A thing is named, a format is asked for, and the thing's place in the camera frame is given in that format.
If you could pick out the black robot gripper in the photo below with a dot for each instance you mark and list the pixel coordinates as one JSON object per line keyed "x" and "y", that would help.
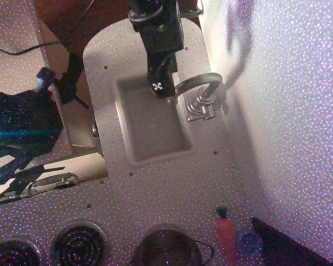
{"x": 160, "y": 28}

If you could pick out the silver curved faucet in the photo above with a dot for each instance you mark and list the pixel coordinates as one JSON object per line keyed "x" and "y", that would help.
{"x": 200, "y": 102}

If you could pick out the grey toy sink basin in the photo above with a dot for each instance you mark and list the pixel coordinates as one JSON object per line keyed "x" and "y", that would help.
{"x": 154, "y": 130}

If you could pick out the dark round pot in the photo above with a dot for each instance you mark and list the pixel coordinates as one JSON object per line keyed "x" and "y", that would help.
{"x": 171, "y": 247}

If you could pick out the orange toy carrot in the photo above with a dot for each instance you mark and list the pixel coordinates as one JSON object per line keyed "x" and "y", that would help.
{"x": 227, "y": 235}

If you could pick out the dark box corner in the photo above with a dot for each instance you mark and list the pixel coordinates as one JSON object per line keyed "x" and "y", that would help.
{"x": 279, "y": 249}

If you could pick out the left black stove burner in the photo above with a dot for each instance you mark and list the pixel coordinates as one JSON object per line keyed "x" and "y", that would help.
{"x": 19, "y": 252}

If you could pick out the silver cabinet door handle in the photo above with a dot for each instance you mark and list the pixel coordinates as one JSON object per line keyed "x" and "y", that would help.
{"x": 55, "y": 182}

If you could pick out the black camera tripod stand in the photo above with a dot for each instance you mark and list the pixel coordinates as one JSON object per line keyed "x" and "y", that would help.
{"x": 33, "y": 129}

